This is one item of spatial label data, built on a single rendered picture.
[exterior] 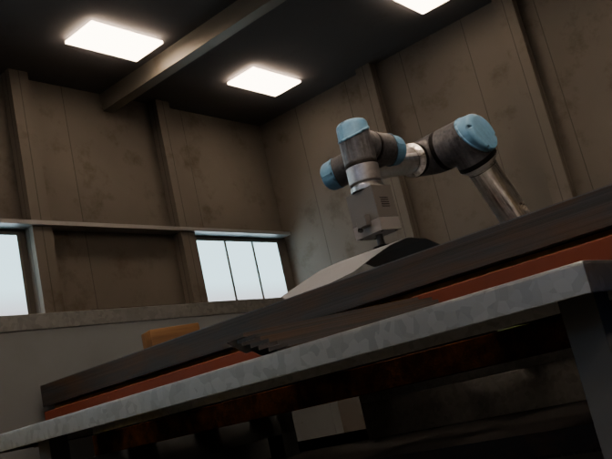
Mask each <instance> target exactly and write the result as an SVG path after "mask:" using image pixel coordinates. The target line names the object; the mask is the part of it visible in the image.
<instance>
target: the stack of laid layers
mask: <svg viewBox="0 0 612 459"><path fill-rule="evenodd" d="M608 229H612V184H611V185H608V186H606V187H603V188H601V189H596V190H593V191H591V192H588V193H586V194H583V195H580V196H577V197H575V198H572V199H568V200H565V201H562V202H560V203H557V204H555V205H552V206H549V207H546V208H544V209H540V210H537V211H534V212H531V213H529V214H526V215H524V216H521V217H518V218H515V219H511V220H509V221H506V222H503V223H501V224H498V225H495V226H493V227H490V228H487V229H483V230H480V231H477V232H475V233H472V234H470V235H467V236H464V237H462V238H459V239H456V240H452V241H449V242H446V243H444V244H441V245H439V246H436V247H433V248H430V249H428V250H424V251H421V252H418V253H415V254H413V255H410V256H408V257H405V258H402V259H399V260H395V261H393V262H390V263H387V264H384V265H382V266H380V267H377V268H374V269H371V270H367V271H365V272H362V273H359V274H356V275H353V276H351V277H349V278H346V279H343V280H338V281H335V282H334V283H331V284H328V285H325V286H322V287H320V288H318V289H315V290H312V291H307V292H304V293H303V294H300V295H297V296H294V297H291V298H288V299H287V300H284V301H279V302H276V303H274V304H272V305H269V306H266V307H264V308H260V309H258V310H256V311H251V312H248V313H245V314H243V315H240V316H238V317H235V318H232V319H229V320H227V321H223V322H220V323H217V324H214V325H212V326H209V327H207V328H204V329H201V330H198V331H194V332H192V333H189V334H186V335H183V336H181V337H178V338H176V339H173V340H170V341H167V342H163V343H161V344H158V345H155V346H153V347H150V348H147V349H145V350H142V351H139V352H135V353H132V354H130V355H127V356H124V357H122V358H119V359H116V360H114V361H111V362H107V363H104V364H101V365H98V366H96V367H93V368H91V369H88V370H85V371H82V372H78V373H76V374H73V375H70V376H67V377H65V378H62V379H60V380H57V381H54V382H50V383H47V384H45V385H42V386H40V388H41V394H42V401H43V407H46V406H51V405H56V404H59V403H64V402H67V401H70V400H73V399H76V398H78V397H81V396H85V395H88V394H91V393H95V392H98V391H101V390H105V389H107V388H110V387H113V386H116V385H119V384H121V383H127V382H130V381H133V380H136V379H138V378H141V377H145V376H148V375H150V374H153V373H156V372H162V371H165V370H167V369H170V368H173V367H176V366H179V365H182V364H185V363H188V362H193V361H196V360H198V359H202V358H205V357H208V356H210V355H213V354H216V353H219V352H225V351H227V350H230V349H233V348H234V347H233V346H231V345H229V344H227V343H226V341H225V339H227V338H229V337H232V336H235V335H238V334H241V333H244V332H252V331H256V330H261V329H266V328H270V327H274V326H279V325H283V324H288V323H293V322H296V321H305V320H309V319H314V318H319V317H322V316H327V315H332V314H336V313H341V312H345V311H353V310H356V309H360V308H362V307H365V306H368V305H371V304H374V303H377V302H380V301H385V300H388V299H390V298H393V297H397V296H400V295H403V294H405V293H408V292H411V291H417V290H420V289H422V288H425V287H428V286H431V285H434V284H437V283H440V282H443V281H448V280H450V279H453V278H457V277H460V276H463V275H465V274H468V273H471V272H475V271H478V270H482V269H485V268H488V267H491V266H494V265H497V264H500V263H503V262H506V261H509V260H514V259H517V258H520V257H523V256H525V255H528V254H531V253H535V252H538V251H540V250H545V249H548V248H551V247H555V246H557V245H560V244H563V243H566V242H569V241H571V240H577V239H580V238H583V237H585V236H588V235H592V234H595V233H598V232H600V231H603V230H608Z"/></svg>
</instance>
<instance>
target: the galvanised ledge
mask: <svg viewBox="0 0 612 459"><path fill-rule="evenodd" d="M572 357H574V355H573V353H572V349H571V348H567V349H564V350H560V351H555V352H548V353H544V354H540V355H536V356H532V357H528V358H524V359H520V360H515V361H511V362H504V363H500V364H497V365H492V366H488V367H484V368H480V369H476V370H471V371H468V372H460V373H457V374H452V375H448V376H444V377H440V378H436V379H432V380H428V381H424V382H417V383H413V384H408V385H405V386H400V387H396V388H392V389H388V390H384V391H380V392H376V393H368V394H365V395H361V396H359V399H360V403H368V402H373V401H378V400H381V399H386V398H390V397H394V396H398V395H403V394H407V393H415V392H419V391H423V390H427V389H432V388H435V387H440V386H444V385H448V384H452V383H460V382H464V381H469V380H473V379H477V378H481V377H485V376H489V375H494V374H498V373H502V372H510V371H514V370H518V369H523V368H526V367H531V366H536V365H539V364H544V363H548V362H555V361H560V360H564V359H568V358H572Z"/></svg>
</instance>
